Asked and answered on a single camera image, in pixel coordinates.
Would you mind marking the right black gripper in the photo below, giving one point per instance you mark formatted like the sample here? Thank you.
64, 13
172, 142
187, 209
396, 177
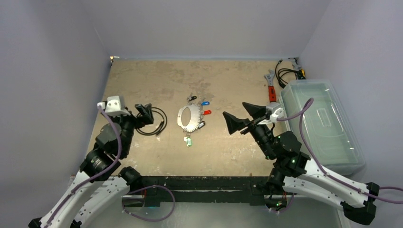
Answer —
248, 125

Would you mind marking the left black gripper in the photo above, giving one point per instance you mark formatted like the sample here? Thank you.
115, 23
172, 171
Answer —
146, 117

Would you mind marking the key with black tag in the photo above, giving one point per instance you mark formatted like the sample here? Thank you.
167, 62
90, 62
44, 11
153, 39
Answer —
191, 97

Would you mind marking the metal key organizer ring plate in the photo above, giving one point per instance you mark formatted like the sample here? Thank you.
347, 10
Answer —
195, 110

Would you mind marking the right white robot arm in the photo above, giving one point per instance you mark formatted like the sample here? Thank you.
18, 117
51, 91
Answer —
300, 173

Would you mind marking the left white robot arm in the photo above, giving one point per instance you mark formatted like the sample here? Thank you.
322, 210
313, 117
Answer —
94, 186

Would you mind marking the green key tag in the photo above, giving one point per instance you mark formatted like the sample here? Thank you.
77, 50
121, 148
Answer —
188, 140

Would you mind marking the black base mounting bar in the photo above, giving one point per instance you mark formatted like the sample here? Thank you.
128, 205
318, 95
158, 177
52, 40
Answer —
196, 189

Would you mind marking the clear plastic storage bin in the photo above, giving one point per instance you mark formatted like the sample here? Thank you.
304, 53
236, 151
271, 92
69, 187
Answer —
325, 125

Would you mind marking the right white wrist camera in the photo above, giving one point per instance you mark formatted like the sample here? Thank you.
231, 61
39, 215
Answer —
273, 111

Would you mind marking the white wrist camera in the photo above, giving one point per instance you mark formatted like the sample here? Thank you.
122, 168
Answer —
114, 106
273, 111

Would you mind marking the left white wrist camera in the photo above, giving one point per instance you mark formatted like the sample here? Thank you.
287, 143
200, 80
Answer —
114, 106

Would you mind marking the black tag on ring plate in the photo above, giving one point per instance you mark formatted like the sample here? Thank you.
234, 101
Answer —
201, 124

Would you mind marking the red handled adjustable wrench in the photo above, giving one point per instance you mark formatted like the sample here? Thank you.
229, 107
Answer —
271, 90

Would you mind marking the aluminium frame rail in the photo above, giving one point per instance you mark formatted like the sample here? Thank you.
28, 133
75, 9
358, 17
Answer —
275, 204

